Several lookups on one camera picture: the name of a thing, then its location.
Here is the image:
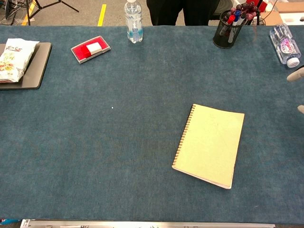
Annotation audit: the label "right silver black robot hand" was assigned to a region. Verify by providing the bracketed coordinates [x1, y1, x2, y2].
[286, 66, 304, 114]

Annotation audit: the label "yellow spiral notebook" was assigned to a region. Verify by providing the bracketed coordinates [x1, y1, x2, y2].
[171, 103, 245, 190]

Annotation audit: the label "clear water bottle pink label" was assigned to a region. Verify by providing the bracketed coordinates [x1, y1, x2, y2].
[269, 23, 302, 69]

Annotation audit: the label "cardboard box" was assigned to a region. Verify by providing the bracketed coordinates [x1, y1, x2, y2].
[260, 2, 304, 26]

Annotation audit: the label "red box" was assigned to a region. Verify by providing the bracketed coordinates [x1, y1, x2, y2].
[253, 0, 270, 12]

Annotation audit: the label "black mesh pen holder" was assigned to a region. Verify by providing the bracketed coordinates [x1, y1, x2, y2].
[212, 10, 247, 49]

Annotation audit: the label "dark red artificial grapes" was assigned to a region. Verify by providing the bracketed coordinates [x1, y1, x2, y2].
[229, 0, 259, 43]

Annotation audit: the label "blue cap marker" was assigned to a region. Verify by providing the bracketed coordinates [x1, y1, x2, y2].
[231, 10, 242, 27]

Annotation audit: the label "person in black trousers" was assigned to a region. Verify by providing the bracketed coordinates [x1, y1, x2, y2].
[146, 0, 220, 26]

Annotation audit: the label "clear water bottle blue label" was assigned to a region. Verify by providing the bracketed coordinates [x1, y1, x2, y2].
[124, 0, 144, 44]

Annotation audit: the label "blue felt table mat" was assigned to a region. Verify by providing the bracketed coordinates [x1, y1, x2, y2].
[0, 25, 304, 223]

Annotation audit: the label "red white stamp block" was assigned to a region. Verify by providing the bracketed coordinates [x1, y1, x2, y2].
[80, 42, 103, 58]

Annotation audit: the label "red ink pad tray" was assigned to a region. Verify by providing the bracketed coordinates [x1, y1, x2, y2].
[70, 35, 112, 64]

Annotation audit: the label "dark grey tray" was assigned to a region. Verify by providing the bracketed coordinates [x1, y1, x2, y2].
[0, 42, 52, 90]

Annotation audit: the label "black tripod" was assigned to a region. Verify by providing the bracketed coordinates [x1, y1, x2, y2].
[23, 0, 80, 26]

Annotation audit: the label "white snack bag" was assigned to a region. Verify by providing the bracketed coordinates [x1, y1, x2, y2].
[0, 38, 40, 84]

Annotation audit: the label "teal object under table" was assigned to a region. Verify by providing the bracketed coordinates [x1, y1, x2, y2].
[0, 218, 21, 225]

